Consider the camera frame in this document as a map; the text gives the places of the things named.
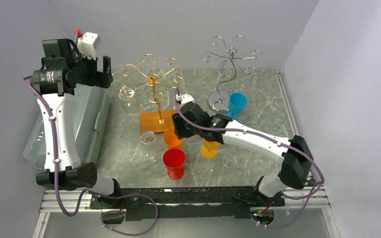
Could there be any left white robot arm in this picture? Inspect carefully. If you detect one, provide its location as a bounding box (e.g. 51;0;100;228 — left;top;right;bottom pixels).
28;32;123;208

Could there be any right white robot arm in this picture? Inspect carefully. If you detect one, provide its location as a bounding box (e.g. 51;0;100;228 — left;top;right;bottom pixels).
172;102;313;206

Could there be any yellow plastic wine glass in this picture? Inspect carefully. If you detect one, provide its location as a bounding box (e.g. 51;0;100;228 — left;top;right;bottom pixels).
200;139;220;159

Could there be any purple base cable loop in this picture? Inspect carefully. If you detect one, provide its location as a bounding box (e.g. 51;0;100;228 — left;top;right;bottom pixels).
100;195;160;237

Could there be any clear plastic storage bin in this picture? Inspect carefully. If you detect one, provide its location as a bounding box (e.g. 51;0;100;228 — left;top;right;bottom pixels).
23;84;110;170

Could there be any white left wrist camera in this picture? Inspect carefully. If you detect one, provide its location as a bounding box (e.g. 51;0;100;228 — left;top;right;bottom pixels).
73;29;101;60

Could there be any blue plastic wine glass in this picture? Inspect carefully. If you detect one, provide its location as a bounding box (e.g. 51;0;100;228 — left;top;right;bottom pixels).
225;92;248;121

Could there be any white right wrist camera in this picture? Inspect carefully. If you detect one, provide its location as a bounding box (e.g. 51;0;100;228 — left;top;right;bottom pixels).
175;93;194;108

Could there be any orange plastic wine glass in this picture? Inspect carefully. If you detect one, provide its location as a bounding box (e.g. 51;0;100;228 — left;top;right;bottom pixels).
163;127;183;150

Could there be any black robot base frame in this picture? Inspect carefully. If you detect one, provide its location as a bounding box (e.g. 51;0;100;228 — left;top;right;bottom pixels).
91;186;284;221

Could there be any red plastic wine glass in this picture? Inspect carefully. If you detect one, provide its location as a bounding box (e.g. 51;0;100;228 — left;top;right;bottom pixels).
163;148;186;180

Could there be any gold wire rack wooden base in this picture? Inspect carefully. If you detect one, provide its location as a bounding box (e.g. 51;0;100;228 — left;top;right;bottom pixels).
120;54;185;134

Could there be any chrome wire glass rack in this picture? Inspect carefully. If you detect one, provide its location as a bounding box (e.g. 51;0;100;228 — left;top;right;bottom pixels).
202;36;263;114

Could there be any clear wine glass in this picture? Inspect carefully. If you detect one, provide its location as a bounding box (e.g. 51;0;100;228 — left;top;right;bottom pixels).
140;131;159;162
119;87;141;116
222;145;237;168

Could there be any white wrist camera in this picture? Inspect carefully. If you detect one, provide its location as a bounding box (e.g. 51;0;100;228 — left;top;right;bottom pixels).
73;29;101;60
175;93;194;108

